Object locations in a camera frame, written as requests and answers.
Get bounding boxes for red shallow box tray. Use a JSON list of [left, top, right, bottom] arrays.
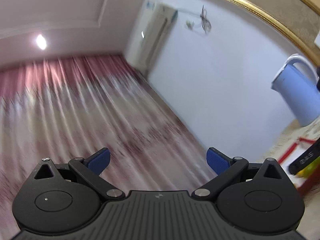
[[278, 137, 319, 197]]

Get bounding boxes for blue electric kettle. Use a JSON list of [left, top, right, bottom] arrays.
[[271, 54, 319, 127]]

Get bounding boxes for pink floral curtain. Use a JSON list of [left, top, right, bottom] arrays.
[[1, 55, 215, 239]]

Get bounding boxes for cream embroidered tablecloth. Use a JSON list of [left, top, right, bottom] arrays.
[[257, 119, 320, 239]]

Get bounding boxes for ceiling light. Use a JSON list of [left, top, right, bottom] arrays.
[[35, 34, 48, 50]]

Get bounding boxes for wall cables and socket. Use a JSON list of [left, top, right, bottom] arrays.
[[184, 4, 213, 37]]

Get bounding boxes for white wall air conditioner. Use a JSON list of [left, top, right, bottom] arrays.
[[124, 0, 178, 76]]

